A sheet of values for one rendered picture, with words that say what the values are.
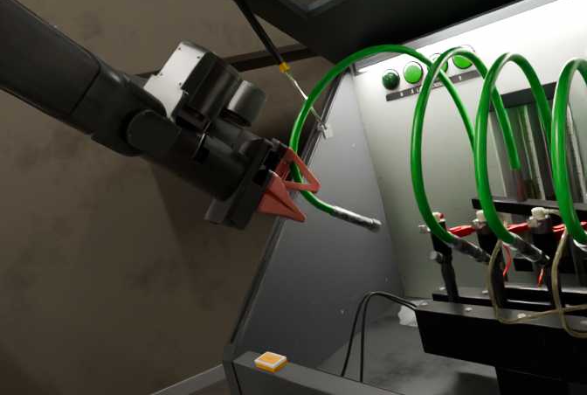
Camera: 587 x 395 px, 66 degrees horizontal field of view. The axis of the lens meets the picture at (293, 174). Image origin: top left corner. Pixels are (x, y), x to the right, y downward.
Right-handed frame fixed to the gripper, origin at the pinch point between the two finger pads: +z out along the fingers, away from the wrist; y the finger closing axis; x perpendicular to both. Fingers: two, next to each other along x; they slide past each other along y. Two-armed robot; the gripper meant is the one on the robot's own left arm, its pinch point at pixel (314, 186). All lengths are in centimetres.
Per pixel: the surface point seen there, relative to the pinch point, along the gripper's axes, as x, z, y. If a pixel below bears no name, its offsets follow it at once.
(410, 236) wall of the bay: -4.3, 25.6, 41.0
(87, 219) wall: 60, -105, 170
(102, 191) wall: 43, -106, 171
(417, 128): -11.4, 8.6, -16.7
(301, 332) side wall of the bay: 25.7, 11.5, 22.5
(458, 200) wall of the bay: -15.4, 28.9, 28.6
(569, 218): -7.5, 25.9, -26.2
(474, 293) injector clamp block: 2.4, 32.3, 5.0
